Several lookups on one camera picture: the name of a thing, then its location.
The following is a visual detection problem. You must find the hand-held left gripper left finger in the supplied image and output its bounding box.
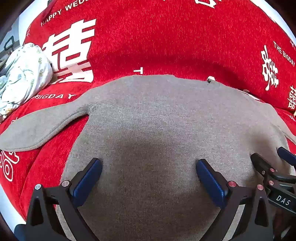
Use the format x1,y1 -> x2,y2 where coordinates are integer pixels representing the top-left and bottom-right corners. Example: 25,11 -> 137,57
23,158 -> 103,241

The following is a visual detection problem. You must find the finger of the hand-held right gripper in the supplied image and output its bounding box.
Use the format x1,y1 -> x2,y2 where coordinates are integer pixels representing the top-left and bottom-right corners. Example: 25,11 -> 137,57
250,152 -> 278,186
277,147 -> 296,168

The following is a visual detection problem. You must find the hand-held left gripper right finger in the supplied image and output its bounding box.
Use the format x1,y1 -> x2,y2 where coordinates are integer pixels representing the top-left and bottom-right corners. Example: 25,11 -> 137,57
196,159 -> 274,241

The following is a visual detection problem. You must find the grey knit sweater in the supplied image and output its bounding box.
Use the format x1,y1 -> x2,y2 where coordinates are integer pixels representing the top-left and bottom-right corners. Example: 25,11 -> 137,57
0,75 -> 293,241

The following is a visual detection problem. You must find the white floral cloth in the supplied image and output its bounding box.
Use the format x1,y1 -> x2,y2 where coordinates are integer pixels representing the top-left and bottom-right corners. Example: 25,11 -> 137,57
0,43 -> 53,121

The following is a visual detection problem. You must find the red printed blanket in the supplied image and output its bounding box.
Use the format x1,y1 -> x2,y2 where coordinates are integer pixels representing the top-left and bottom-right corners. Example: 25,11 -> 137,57
0,0 -> 296,223

